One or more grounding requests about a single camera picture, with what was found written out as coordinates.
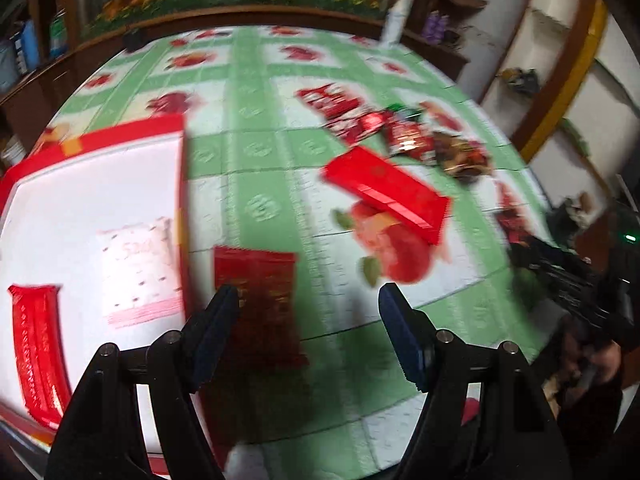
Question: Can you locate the dark red snack packet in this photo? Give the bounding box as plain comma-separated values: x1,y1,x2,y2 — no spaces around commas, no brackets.
213,246,308,374

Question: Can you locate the brown nut snack bag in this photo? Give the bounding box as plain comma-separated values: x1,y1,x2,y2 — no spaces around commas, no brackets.
433,131,494,185

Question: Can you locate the bright red snack packet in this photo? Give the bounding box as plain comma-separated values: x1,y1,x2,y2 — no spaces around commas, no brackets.
321,145,451,245

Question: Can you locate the red flower snack packet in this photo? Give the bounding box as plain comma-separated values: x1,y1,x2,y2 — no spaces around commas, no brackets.
295,84,363,122

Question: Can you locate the operator hand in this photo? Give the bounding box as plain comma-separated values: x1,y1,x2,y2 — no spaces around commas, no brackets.
563,332,622,402

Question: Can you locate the red packet in box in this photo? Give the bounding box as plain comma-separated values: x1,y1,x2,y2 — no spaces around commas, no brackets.
8,284,72,430

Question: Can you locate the red white gift box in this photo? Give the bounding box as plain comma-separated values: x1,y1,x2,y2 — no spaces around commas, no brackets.
1,114,186,443

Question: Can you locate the red heart snack packet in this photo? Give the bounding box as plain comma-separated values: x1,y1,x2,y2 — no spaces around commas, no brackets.
384,119,435,162

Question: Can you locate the green fruit pattern tablecloth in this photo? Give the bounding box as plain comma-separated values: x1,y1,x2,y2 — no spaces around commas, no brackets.
39,26,554,479

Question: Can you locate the purple bottles pair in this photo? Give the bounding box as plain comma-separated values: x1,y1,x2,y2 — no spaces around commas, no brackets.
421,11,449,44

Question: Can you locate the white spray bottle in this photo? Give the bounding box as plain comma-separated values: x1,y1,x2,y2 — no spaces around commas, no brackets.
378,0,411,49

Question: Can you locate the small black table device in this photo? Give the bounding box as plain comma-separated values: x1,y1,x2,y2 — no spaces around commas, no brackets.
122,28,146,53

